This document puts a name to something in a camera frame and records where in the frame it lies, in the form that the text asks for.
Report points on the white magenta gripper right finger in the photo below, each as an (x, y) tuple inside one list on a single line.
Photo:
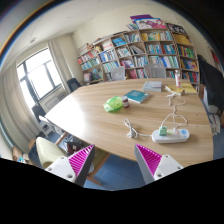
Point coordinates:
[(154, 166)]

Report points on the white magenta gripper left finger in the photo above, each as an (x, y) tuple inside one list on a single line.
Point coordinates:
[(74, 168)]

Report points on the green white charger plug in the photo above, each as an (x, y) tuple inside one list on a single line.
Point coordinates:
[(162, 130)]

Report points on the white power strip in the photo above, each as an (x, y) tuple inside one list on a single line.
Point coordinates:
[(172, 136)]

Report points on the small dark red jar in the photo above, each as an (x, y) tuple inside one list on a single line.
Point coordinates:
[(125, 101)]

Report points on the teal book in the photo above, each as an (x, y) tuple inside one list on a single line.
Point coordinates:
[(137, 96)]

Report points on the white radiator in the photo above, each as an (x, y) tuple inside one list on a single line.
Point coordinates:
[(53, 98)]

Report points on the beige curtain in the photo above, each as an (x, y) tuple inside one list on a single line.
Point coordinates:
[(18, 120)]

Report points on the green plastic bag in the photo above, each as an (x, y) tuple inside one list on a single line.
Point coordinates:
[(113, 104)]

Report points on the grey book stack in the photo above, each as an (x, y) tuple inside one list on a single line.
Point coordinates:
[(153, 86)]

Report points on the dark blue chair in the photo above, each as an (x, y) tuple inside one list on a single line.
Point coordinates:
[(73, 84)]

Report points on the yellow folder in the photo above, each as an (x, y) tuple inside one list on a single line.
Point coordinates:
[(186, 88)]

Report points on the white pink bottle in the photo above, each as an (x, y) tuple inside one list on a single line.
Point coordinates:
[(177, 79)]

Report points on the grey office chair right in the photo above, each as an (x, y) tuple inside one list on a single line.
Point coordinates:
[(156, 70)]

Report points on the grey office chair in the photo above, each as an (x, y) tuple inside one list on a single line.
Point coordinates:
[(118, 73), (156, 70)]

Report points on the grey office chair left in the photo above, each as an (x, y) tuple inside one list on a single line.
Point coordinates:
[(118, 73)]

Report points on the window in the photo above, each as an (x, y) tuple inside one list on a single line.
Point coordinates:
[(38, 76)]

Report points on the wooden bookshelf with books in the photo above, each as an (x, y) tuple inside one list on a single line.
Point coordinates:
[(136, 50)]

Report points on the colourful boxes atop shelf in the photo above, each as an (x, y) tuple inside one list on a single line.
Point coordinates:
[(146, 21)]

